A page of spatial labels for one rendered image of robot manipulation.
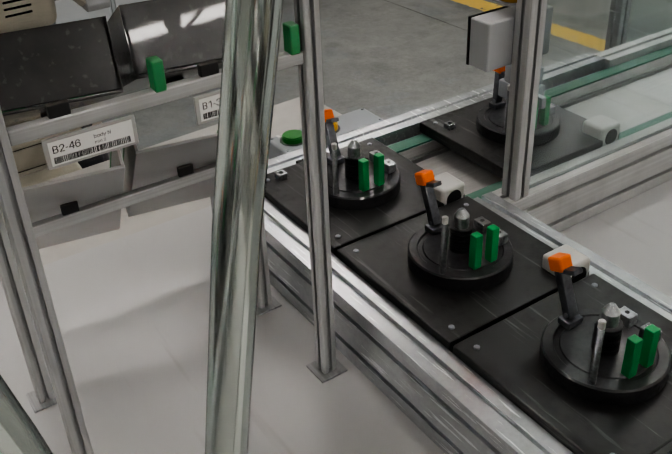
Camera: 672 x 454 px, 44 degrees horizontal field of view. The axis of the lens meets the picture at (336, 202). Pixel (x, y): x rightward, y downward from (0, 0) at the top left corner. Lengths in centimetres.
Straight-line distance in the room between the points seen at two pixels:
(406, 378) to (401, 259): 18
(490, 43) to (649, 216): 47
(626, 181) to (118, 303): 85
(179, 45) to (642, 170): 90
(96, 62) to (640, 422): 66
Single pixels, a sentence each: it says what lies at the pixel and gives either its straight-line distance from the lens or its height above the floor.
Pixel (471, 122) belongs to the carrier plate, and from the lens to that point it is 150.
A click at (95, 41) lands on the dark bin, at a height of 135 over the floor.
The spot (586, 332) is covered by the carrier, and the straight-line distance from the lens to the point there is 102.
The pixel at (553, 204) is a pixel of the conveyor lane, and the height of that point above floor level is 92.
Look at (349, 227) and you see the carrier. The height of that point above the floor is 97.
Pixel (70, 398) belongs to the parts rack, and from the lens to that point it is 96.
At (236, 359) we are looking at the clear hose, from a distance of 18.
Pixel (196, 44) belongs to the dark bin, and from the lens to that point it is 88.
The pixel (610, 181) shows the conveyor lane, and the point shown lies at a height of 92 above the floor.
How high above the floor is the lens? 163
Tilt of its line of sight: 31 degrees down
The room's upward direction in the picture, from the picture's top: 2 degrees counter-clockwise
